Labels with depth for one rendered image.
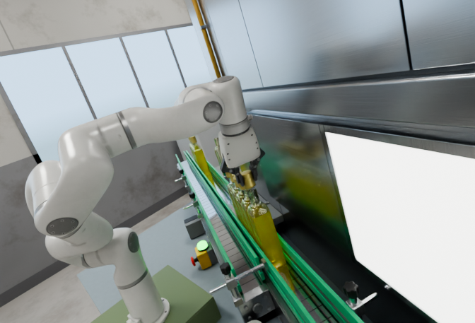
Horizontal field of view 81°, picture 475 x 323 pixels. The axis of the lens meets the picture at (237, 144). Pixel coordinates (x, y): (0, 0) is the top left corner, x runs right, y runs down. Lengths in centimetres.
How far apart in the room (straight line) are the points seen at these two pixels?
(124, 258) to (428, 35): 82
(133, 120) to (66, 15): 350
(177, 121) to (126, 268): 49
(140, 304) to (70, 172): 53
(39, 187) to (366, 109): 61
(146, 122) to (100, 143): 9
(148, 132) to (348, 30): 41
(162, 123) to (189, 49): 400
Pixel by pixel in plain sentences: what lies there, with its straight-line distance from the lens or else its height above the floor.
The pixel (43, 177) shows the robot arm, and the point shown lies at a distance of 68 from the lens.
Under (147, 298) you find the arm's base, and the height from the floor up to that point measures 93.
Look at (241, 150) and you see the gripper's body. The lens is 72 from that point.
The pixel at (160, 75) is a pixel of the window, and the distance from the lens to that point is 421.
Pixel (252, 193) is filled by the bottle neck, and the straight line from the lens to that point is 81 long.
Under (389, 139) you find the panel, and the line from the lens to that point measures 46.
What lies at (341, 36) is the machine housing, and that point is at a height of 147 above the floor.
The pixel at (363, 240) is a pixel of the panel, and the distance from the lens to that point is 66.
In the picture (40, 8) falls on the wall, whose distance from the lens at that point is 403.
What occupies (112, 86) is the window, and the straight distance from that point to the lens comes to 392.
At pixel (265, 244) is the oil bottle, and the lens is 87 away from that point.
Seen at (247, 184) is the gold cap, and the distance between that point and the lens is 79.
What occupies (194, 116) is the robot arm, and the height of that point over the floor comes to 141.
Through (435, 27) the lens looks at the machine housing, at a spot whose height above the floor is 145.
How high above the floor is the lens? 147
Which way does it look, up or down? 14 degrees down
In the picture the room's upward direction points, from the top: 18 degrees counter-clockwise
